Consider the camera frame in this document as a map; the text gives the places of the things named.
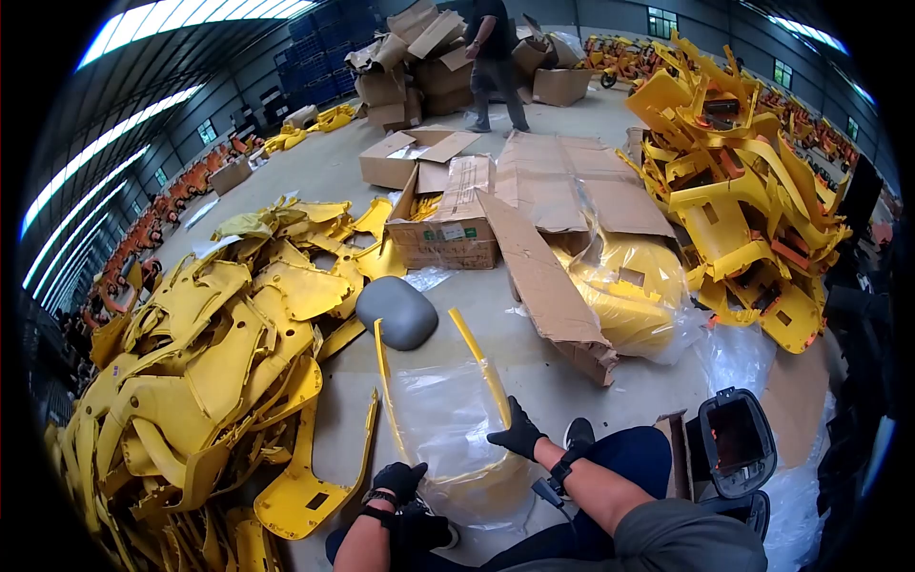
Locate stack of cartons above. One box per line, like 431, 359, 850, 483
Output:
346, 0, 594, 133

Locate heap of bulky yellow housings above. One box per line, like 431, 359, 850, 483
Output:
618, 32, 852, 355

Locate plain open cardboard box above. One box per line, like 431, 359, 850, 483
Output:
357, 127, 481, 190

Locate clear plastic bag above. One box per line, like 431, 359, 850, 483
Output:
386, 357, 537, 530

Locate large flattened cardboard sheet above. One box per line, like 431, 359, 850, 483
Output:
493, 132, 676, 237

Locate pile of black plastic parts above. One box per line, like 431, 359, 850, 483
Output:
822, 153, 902, 516

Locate person's body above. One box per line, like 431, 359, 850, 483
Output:
500, 498, 769, 572

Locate small cardboard piece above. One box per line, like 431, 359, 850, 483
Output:
654, 411, 694, 501

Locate person's legs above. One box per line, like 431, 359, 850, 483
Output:
325, 418, 676, 572

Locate small closed cardboard box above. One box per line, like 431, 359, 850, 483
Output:
209, 159, 253, 195

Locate person's left fingers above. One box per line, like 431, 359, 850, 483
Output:
392, 462, 430, 494

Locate row of yellow scooters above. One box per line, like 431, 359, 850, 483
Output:
582, 32, 680, 90

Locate black wrist band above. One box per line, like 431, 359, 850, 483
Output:
530, 447, 583, 510
357, 504, 398, 530

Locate long torn cardboard piece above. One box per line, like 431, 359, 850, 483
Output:
475, 189, 619, 387

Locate yellow panel with rectangular slot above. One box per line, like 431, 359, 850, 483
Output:
254, 389, 380, 541

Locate yellow U-shaped plastic panel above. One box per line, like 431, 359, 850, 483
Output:
373, 307, 533, 501

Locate stack of blue crates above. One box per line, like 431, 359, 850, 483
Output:
275, 0, 380, 108

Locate person's right fingers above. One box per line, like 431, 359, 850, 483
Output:
486, 395, 526, 448

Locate grey seat cushion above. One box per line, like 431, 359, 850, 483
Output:
355, 276, 439, 351

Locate person's left hand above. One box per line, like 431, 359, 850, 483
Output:
370, 461, 430, 507

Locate row of orange scooters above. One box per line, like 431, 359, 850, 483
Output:
71, 132, 265, 337

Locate pile of flat yellow panels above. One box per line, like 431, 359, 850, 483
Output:
43, 196, 408, 572

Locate labelled open cardboard box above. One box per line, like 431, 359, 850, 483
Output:
385, 156, 501, 271

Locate black plastic housing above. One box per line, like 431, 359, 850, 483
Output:
697, 388, 779, 500

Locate person's right hand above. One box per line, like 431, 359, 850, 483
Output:
486, 395, 550, 462

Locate plastic-wrapped yellow panels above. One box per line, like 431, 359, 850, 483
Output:
550, 229, 705, 366

